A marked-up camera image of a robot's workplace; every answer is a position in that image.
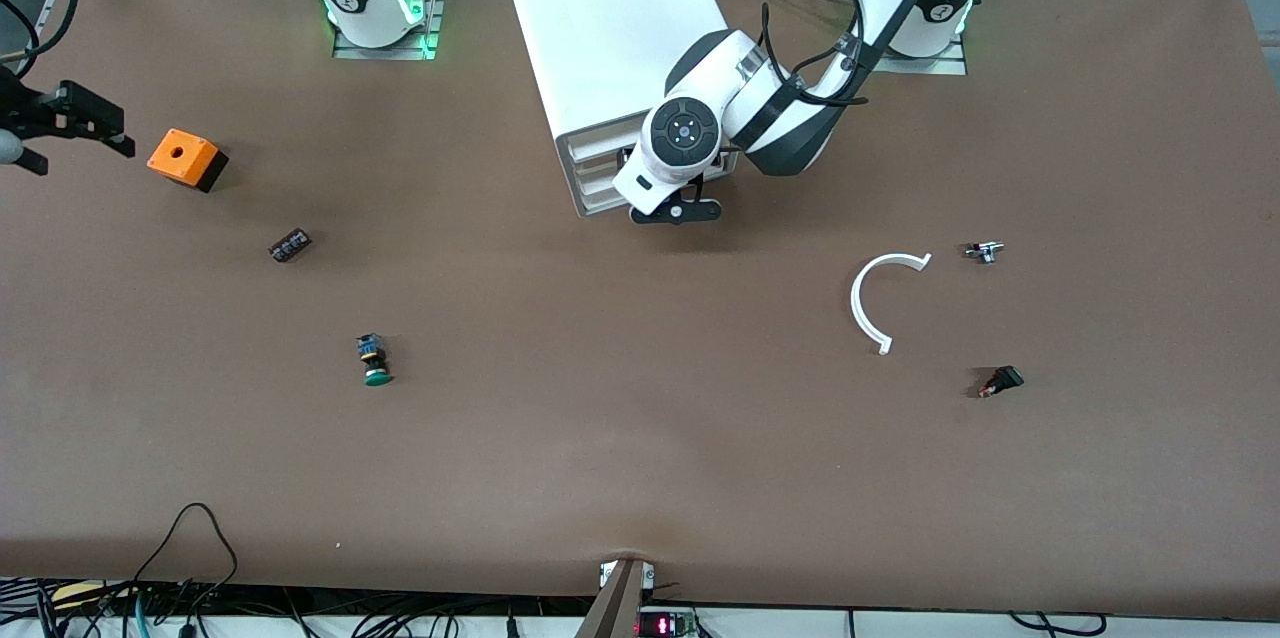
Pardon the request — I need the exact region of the black looped cable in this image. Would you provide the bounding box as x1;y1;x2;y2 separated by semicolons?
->
130;503;241;609

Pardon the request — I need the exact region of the red LED display device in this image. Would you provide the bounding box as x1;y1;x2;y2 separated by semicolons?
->
636;608;701;638

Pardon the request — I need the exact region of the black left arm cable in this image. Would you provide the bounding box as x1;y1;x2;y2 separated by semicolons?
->
758;0;873;109

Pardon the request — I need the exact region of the brown camera mount post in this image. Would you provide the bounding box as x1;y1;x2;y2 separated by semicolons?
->
573;558;653;638

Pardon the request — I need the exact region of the aluminium frame rail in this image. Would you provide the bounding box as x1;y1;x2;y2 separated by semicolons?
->
0;0;101;124

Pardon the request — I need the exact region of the green push button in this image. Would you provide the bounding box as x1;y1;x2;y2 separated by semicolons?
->
356;333;394;388

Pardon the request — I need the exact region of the white curved plastic piece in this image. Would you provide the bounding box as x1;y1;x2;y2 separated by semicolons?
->
850;252;933;356

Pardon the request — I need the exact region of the white drawer cabinet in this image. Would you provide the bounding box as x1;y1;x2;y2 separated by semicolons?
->
498;0;746;219

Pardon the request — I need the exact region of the orange black button box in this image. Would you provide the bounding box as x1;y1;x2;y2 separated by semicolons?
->
147;128;230;194

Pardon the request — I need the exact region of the white plastic drawer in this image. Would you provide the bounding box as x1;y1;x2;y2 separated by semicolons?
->
575;183;641;217
568;156;641;191
563;123;651;164

